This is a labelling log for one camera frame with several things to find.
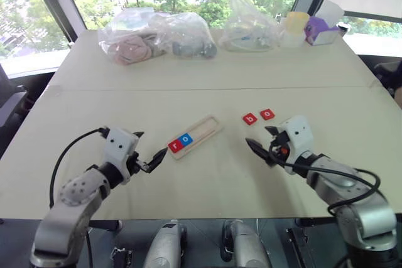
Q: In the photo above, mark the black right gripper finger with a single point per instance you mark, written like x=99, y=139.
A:
x=273, y=131
x=259, y=150

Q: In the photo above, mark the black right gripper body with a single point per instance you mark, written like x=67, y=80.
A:
x=279, y=152

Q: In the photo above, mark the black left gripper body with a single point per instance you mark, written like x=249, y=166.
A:
x=135, y=162

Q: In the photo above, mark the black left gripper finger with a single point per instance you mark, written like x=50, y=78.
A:
x=138, y=134
x=158, y=158

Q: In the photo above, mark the red letter tile o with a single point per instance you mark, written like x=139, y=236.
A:
x=267, y=114

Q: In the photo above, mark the red letter tile b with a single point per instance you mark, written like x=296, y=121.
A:
x=250, y=119

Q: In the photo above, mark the wooden letter tray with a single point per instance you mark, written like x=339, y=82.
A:
x=204, y=130

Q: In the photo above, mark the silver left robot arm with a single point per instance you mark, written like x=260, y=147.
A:
x=72, y=199

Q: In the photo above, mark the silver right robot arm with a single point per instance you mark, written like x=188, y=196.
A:
x=355, y=205

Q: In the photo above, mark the red letter tile r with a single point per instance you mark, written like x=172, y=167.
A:
x=176, y=146

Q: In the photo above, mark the blue letter tile o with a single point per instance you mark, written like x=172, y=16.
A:
x=186, y=140

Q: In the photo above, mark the silver rounded robot leg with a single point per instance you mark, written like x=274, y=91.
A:
x=163, y=246
x=245, y=246

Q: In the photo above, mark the pink cloth in bag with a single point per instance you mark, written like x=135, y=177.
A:
x=130, y=50

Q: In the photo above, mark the tall clear plastic bag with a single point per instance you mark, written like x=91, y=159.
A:
x=248, y=26

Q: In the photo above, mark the purple tissue box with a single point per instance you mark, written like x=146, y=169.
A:
x=317, y=29

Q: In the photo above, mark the large clear plastic bag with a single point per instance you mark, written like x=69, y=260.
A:
x=176, y=29

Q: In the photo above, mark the yellow plastic cup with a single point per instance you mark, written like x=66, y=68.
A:
x=298, y=21

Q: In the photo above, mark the black office chair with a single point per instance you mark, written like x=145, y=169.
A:
x=387, y=75
x=11, y=101

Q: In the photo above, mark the white tissue sheet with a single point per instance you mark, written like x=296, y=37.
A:
x=329, y=12

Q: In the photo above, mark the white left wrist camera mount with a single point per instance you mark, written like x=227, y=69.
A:
x=117, y=142

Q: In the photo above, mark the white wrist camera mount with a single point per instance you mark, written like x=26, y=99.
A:
x=117, y=142
x=298, y=133

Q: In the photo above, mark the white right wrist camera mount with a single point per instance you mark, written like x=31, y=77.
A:
x=298, y=133

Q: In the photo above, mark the small black bracket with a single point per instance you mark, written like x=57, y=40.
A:
x=122, y=258

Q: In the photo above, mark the black metal frame piece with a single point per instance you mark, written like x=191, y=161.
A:
x=298, y=249

